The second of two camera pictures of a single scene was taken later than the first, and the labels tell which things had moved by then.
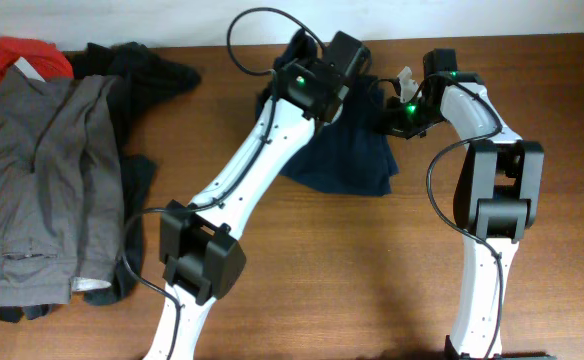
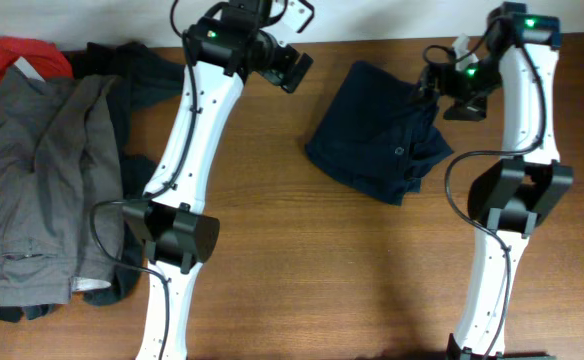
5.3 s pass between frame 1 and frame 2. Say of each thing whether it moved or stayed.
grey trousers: stayed
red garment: stayed
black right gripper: moved
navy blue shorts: moved
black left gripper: moved
